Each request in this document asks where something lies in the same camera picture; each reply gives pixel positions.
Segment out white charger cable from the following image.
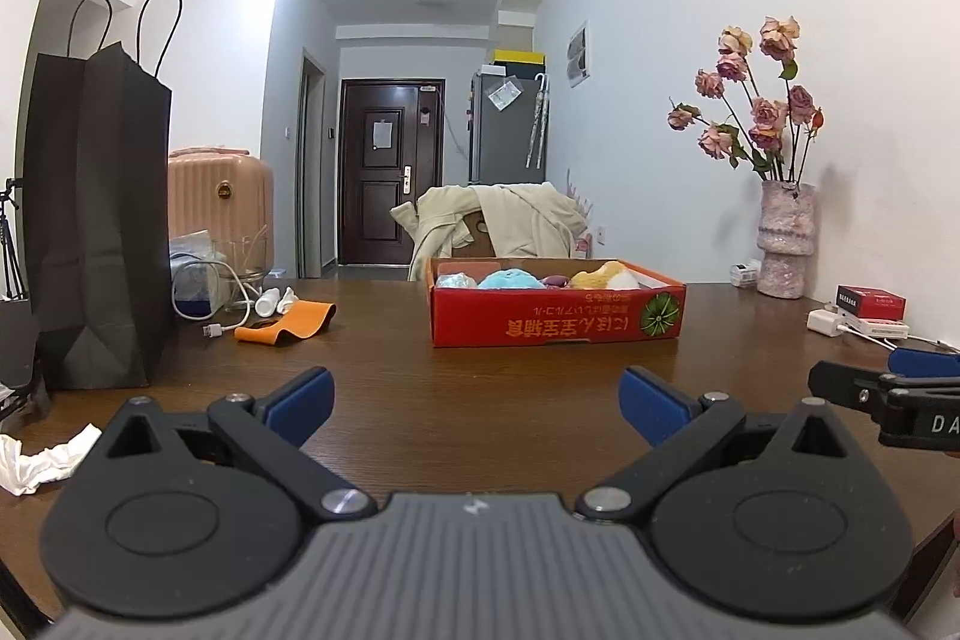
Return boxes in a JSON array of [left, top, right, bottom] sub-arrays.
[[840, 321, 960, 356]]

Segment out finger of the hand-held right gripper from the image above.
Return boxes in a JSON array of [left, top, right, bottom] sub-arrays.
[[889, 347, 960, 378], [808, 361, 901, 420]]

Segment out white charging cable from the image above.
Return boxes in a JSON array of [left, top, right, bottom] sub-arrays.
[[171, 261, 260, 339]]

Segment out beige coat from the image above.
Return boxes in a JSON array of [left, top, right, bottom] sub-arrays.
[[390, 181, 590, 281]]

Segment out grey interior door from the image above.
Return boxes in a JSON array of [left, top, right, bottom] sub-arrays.
[[298, 47, 329, 280]]

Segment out black case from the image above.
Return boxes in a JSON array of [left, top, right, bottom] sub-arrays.
[[0, 297, 52, 420]]

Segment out black camera tripod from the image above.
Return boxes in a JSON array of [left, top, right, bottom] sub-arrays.
[[0, 177, 27, 300]]

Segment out yellow and white plush toy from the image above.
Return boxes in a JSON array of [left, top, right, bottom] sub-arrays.
[[570, 260, 638, 291]]

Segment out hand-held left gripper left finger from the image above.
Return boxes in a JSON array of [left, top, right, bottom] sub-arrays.
[[97, 366, 378, 522]]

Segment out small red box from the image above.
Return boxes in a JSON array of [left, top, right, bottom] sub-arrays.
[[836, 285, 906, 321]]

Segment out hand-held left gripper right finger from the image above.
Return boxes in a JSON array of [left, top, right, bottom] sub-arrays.
[[577, 366, 863, 525]]

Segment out black paper shopping bag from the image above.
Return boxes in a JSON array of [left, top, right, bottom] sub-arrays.
[[22, 0, 183, 392]]

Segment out pink speckled vase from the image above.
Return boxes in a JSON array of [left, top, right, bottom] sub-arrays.
[[756, 181, 817, 298]]

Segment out dried pink roses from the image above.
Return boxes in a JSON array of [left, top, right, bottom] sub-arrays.
[[667, 15, 826, 185]]

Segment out orange strap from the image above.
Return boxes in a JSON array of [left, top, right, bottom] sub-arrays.
[[234, 301, 337, 347]]

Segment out pink hard-shell suitcase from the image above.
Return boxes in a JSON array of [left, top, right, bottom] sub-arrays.
[[167, 146, 275, 270]]

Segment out grey refrigerator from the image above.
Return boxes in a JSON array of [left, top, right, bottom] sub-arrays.
[[469, 70, 548, 187]]

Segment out folded white umbrella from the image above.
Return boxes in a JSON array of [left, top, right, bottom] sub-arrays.
[[525, 72, 551, 170]]

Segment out dark brown entrance door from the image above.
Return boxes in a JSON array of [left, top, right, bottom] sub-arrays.
[[339, 79, 445, 266]]

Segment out red cardboard box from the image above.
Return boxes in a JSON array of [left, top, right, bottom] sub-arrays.
[[425, 256, 687, 348]]

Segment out brown cardboard box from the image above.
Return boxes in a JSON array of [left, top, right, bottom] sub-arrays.
[[450, 209, 496, 259]]

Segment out large crumpled white tissue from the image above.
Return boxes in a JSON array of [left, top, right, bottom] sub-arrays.
[[0, 424, 102, 497]]

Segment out flat white box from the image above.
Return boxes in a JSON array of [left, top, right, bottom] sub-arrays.
[[855, 316, 911, 341]]

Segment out small white bottle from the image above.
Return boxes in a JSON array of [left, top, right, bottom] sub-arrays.
[[253, 286, 299, 316]]

